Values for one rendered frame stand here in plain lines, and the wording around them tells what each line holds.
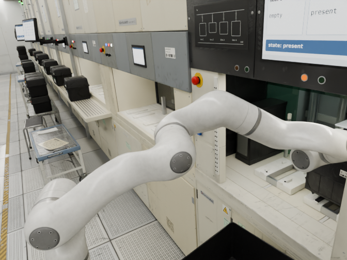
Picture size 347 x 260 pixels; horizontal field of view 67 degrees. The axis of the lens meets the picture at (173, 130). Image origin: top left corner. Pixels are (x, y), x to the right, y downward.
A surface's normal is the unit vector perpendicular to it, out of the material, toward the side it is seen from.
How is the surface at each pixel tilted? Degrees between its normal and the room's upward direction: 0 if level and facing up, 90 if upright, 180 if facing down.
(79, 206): 70
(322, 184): 90
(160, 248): 0
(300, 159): 90
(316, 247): 0
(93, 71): 90
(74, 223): 88
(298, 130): 43
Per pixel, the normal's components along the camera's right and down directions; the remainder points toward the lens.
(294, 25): -0.87, 0.25
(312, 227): -0.07, -0.92
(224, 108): 0.14, 0.11
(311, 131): -0.29, -0.44
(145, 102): 0.50, 0.29
